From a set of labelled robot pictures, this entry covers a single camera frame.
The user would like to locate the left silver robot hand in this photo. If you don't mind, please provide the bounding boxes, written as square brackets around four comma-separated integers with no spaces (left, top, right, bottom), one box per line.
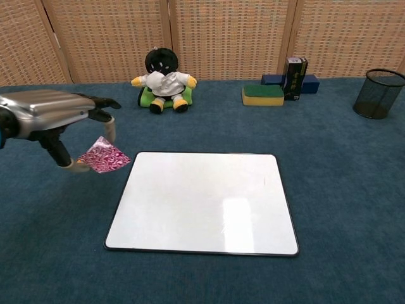
[0,89,122,174]

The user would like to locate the pink patterned square packet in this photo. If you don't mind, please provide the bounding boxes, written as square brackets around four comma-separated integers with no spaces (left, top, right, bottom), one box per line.
[77,136,132,175]

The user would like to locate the white board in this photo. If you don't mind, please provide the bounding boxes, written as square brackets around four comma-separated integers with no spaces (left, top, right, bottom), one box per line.
[103,151,300,258]

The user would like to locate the woven folding screen panel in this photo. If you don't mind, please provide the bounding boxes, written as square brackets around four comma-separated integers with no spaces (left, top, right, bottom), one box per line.
[0,0,74,87]
[41,0,174,85]
[277,0,405,79]
[167,0,298,82]

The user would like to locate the green plush seat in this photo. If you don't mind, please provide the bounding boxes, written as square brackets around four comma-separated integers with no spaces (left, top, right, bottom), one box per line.
[137,85,194,110]

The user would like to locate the black plush doll white shirt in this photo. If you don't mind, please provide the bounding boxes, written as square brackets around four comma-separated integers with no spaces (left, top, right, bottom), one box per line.
[130,47,197,115]

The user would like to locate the yellow green sponge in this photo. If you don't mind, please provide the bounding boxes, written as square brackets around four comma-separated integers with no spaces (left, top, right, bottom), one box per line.
[241,84,285,108]

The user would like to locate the black box gold print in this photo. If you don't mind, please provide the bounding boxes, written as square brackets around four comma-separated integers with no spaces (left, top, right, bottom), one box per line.
[283,56,309,102]

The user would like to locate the blue rectangular block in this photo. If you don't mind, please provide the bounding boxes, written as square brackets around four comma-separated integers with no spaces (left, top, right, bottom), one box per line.
[261,73,321,94]

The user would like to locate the black mesh pen holder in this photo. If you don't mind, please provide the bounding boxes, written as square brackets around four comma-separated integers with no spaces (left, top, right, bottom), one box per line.
[352,68,405,120]

